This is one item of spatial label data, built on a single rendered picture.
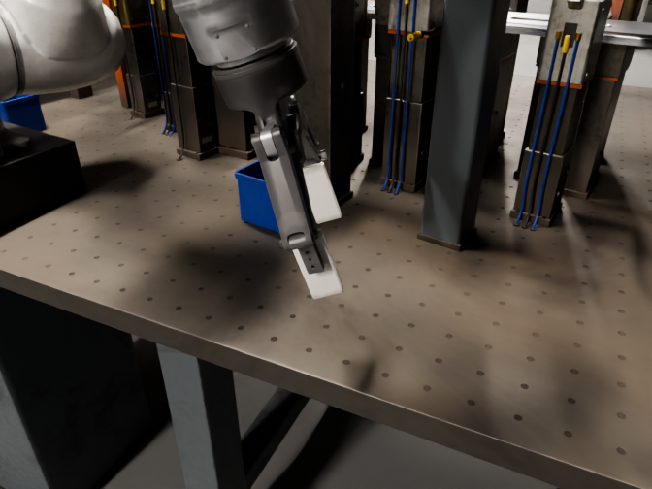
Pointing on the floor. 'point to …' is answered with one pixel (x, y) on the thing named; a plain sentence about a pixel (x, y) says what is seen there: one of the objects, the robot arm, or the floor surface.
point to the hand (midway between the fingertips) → (326, 244)
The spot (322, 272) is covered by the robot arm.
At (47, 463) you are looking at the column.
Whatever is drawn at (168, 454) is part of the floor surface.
